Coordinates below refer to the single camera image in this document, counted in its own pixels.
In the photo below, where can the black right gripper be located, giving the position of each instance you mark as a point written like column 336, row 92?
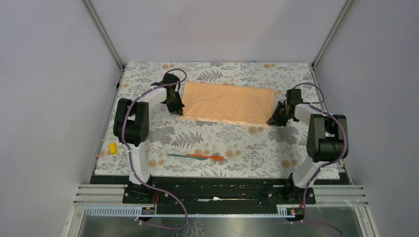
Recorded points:
column 274, row 120

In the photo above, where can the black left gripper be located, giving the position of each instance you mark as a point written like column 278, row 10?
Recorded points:
column 177, row 109

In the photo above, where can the orange cloth napkin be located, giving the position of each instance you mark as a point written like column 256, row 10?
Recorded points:
column 232, row 104

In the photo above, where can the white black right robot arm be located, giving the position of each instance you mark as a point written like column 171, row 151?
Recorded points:
column 326, row 144

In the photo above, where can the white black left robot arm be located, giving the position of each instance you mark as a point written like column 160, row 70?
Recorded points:
column 132, row 121

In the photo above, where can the floral patterned tablecloth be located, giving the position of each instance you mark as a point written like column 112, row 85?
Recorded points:
column 248, row 151

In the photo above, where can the teal plastic knife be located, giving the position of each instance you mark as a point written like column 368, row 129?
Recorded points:
column 186, row 156

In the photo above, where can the orange plastic fork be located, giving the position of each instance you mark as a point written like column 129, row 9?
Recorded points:
column 203, row 157

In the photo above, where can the yellow toy block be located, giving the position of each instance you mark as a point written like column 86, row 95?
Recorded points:
column 113, row 148

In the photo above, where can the right aluminium frame post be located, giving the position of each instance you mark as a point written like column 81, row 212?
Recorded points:
column 336, row 25

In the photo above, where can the aluminium frame post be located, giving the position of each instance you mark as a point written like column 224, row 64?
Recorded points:
column 336, row 25
column 103, row 33

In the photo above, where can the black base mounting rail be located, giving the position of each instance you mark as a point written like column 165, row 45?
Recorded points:
column 170, row 195

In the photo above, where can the left aluminium frame post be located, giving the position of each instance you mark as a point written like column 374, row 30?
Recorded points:
column 103, row 33

